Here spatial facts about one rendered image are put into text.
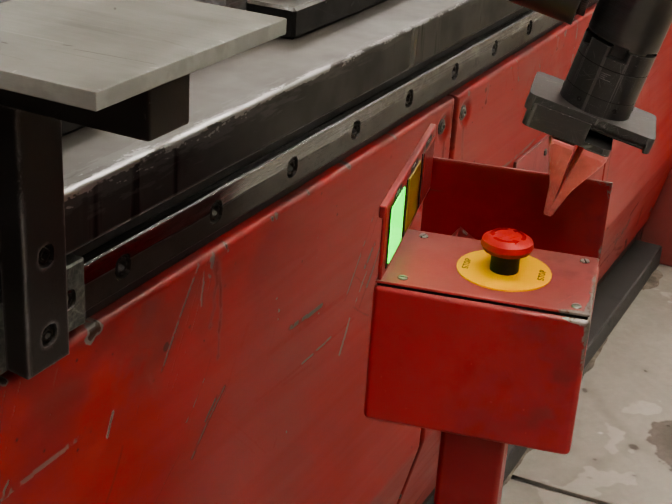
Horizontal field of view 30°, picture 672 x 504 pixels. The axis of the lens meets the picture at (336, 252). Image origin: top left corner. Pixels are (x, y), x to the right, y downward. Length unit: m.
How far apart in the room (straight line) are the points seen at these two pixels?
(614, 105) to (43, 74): 0.50
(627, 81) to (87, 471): 0.49
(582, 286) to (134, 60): 0.43
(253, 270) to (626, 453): 1.28
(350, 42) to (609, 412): 1.31
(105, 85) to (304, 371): 0.65
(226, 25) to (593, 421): 1.68
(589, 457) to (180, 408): 1.29
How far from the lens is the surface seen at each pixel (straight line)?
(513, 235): 0.95
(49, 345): 0.81
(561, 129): 0.98
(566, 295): 0.94
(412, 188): 0.99
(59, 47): 0.67
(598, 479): 2.16
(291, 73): 1.07
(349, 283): 1.25
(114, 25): 0.71
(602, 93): 0.98
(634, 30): 0.97
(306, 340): 1.19
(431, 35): 1.30
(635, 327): 2.67
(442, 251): 0.98
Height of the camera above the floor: 1.18
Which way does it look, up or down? 25 degrees down
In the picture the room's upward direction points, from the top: 4 degrees clockwise
